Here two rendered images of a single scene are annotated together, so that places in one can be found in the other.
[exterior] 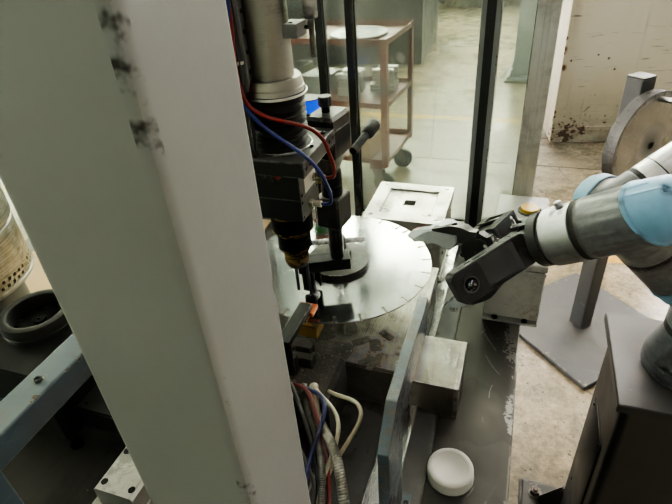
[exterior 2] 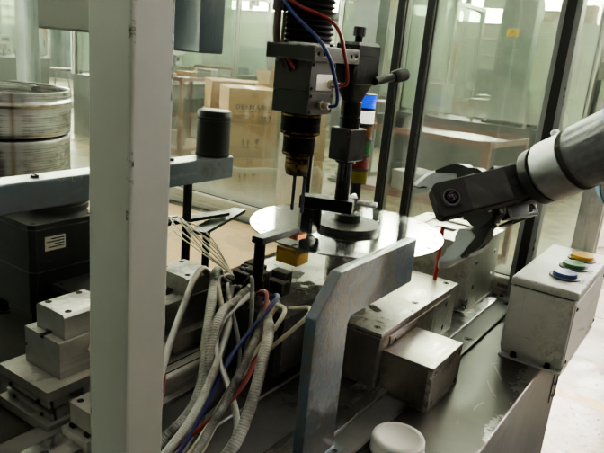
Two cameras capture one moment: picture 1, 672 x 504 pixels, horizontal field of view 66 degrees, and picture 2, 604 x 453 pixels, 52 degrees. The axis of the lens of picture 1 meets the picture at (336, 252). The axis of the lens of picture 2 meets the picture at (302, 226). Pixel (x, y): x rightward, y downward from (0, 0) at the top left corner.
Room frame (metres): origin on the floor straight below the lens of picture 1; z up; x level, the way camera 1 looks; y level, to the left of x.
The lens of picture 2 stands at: (-0.25, -0.15, 1.23)
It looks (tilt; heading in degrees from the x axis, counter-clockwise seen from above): 16 degrees down; 12
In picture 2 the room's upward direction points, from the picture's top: 5 degrees clockwise
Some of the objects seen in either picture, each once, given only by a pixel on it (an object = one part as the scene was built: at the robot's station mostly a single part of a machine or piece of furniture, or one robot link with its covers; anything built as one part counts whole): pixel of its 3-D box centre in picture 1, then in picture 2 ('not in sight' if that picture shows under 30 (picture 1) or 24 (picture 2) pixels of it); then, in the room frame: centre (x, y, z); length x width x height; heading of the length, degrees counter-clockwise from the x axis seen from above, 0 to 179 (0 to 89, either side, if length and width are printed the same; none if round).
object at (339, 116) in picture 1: (330, 165); (352, 96); (0.70, 0.00, 1.17); 0.06 x 0.05 x 0.20; 150
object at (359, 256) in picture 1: (338, 255); (347, 219); (0.77, 0.00, 0.96); 0.11 x 0.11 x 0.03
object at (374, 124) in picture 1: (353, 135); (381, 75); (0.72, -0.04, 1.21); 0.08 x 0.06 x 0.03; 159
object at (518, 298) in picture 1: (516, 255); (556, 303); (0.92, -0.39, 0.82); 0.28 x 0.11 x 0.15; 159
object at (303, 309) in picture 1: (298, 335); (277, 253); (0.59, 0.07, 0.95); 0.10 x 0.03 x 0.07; 159
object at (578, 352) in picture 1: (605, 219); not in sight; (1.55, -0.96, 0.50); 0.50 x 0.50 x 1.00; 24
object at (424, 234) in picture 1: (440, 229); (447, 180); (0.66, -0.16, 1.07); 0.09 x 0.06 x 0.03; 47
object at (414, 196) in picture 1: (409, 229); (443, 262); (1.06, -0.18, 0.82); 0.18 x 0.18 x 0.15; 69
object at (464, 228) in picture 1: (460, 239); (461, 181); (0.61, -0.18, 1.08); 0.09 x 0.02 x 0.05; 47
